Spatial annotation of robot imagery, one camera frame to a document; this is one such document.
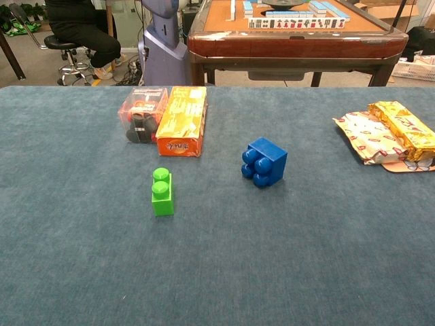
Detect blue four-stud building block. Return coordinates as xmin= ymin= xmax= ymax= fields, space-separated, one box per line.
xmin=241 ymin=136 xmax=288 ymax=189

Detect green two-stud building block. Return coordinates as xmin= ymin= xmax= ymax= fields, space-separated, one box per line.
xmin=151 ymin=167 xmax=175 ymax=217

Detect orange cardboard box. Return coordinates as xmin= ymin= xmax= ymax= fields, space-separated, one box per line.
xmin=155 ymin=86 xmax=208 ymax=158

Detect clear box with black parts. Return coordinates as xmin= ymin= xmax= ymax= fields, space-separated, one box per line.
xmin=117 ymin=87 xmax=169 ymax=145

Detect brown wooden mahjong table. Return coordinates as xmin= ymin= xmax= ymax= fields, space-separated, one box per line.
xmin=186 ymin=0 xmax=409 ymax=87

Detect blue felt table cloth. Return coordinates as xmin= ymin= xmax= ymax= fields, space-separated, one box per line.
xmin=0 ymin=85 xmax=435 ymax=326

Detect white red-printed snack bag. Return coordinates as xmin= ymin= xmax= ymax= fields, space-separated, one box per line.
xmin=332 ymin=110 xmax=411 ymax=166

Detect row of face-up mahjong tiles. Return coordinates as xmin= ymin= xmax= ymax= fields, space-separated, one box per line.
xmin=247 ymin=17 xmax=346 ymax=29

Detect dark round mahjong dish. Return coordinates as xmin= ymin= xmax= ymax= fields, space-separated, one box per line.
xmin=261 ymin=0 xmax=309 ymax=10

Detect pink printed card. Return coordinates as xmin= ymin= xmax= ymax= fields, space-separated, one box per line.
xmin=381 ymin=156 xmax=435 ymax=173

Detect long blue-backed mahjong tile stack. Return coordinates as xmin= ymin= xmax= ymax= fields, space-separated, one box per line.
xmin=265 ymin=0 xmax=351 ymax=20

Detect seated person in black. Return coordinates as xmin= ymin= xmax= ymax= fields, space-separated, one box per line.
xmin=45 ymin=0 xmax=127 ymax=81

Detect gold foil snack bag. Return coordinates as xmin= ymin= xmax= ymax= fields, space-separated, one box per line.
xmin=368 ymin=101 xmax=435 ymax=162

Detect black round swivel stool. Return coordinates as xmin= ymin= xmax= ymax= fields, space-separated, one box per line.
xmin=43 ymin=35 xmax=94 ymax=86

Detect white plastic basket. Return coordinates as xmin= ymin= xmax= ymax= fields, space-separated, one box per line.
xmin=391 ymin=60 xmax=435 ymax=82

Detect dark wooden table leg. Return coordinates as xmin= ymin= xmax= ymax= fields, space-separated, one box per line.
xmin=0 ymin=30 xmax=27 ymax=81

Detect black bag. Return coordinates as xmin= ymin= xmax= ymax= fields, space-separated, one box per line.
xmin=400 ymin=26 xmax=435 ymax=62

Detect green plants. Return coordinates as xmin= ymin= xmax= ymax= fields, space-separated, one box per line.
xmin=0 ymin=3 xmax=47 ymax=37

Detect black floor cables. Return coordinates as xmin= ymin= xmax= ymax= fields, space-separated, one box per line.
xmin=114 ymin=57 xmax=145 ymax=86

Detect purple-grey robot pedestal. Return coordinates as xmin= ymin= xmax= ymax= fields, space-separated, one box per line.
xmin=137 ymin=0 xmax=188 ymax=86

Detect silver metal chair frame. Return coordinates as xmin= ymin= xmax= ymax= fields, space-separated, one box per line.
xmin=9 ymin=3 xmax=48 ymax=50

